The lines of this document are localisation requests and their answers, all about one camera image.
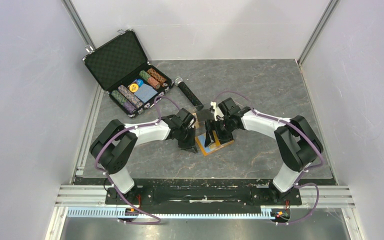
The black poker chip case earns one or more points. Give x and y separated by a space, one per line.
119 62

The black card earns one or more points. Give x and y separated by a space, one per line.
204 115

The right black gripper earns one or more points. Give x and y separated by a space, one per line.
213 125

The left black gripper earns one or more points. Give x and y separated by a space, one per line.
190 145

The green red chip stack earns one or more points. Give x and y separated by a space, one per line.
149 79

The purple patterned chip stack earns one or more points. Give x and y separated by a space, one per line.
130 96

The blue card deck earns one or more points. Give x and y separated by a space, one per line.
145 92

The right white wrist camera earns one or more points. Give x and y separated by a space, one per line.
216 111

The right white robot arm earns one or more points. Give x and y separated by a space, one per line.
297 143

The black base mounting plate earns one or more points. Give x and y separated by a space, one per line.
208 196

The orange leather card holder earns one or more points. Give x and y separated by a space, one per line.
213 147

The green purple chip stack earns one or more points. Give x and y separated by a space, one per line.
130 108

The yellow poker chip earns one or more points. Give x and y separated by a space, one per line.
133 87

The brown patterned chip stack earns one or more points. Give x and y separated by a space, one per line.
156 75

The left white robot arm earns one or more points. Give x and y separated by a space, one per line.
115 144

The black glitter cylinder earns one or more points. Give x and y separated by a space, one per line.
179 82

